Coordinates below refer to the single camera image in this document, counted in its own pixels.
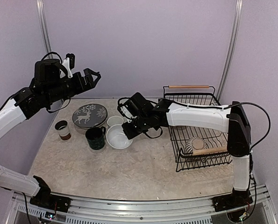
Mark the aluminium corner post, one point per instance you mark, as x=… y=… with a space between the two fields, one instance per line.
x=231 y=48
x=43 y=25

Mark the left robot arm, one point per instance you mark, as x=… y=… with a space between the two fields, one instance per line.
x=53 y=81

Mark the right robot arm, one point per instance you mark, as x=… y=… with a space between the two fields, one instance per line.
x=143 y=114

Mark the aluminium front rail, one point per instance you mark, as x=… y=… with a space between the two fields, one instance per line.
x=202 y=210

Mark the left aluminium corner post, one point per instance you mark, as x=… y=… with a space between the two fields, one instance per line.
x=43 y=25

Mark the white and brown cup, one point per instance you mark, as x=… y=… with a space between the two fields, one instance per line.
x=63 y=130

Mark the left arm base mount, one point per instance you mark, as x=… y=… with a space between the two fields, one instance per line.
x=52 y=202

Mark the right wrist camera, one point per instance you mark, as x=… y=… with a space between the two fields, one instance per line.
x=125 y=113

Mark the dark green mug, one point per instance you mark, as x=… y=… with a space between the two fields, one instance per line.
x=96 y=137

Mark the wooden rack handle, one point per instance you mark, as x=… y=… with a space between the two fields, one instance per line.
x=209 y=150
x=188 y=86

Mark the near wooden rack handle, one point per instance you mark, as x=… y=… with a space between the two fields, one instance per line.
x=209 y=150

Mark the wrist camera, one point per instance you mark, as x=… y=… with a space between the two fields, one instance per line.
x=68 y=63
x=125 y=113

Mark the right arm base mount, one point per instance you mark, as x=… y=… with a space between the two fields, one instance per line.
x=230 y=201

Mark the white ceramic bowl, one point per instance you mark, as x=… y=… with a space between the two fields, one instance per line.
x=116 y=138

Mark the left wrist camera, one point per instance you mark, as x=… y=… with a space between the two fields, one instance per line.
x=68 y=63

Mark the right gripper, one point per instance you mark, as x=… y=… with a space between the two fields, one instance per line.
x=130 y=132

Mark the black wire dish rack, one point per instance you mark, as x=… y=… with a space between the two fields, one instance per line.
x=181 y=134

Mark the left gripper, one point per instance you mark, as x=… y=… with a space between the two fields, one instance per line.
x=81 y=86

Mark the light blue mug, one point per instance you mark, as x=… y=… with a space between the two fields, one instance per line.
x=115 y=120

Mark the right aluminium corner post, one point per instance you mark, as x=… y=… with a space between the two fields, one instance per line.
x=231 y=48

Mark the far wooden rack handle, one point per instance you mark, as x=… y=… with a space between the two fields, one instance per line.
x=188 y=86

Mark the striped small bowl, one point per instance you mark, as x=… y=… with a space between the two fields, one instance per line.
x=195 y=143

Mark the grey deer pattern plate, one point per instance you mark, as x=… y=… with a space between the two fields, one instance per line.
x=90 y=115

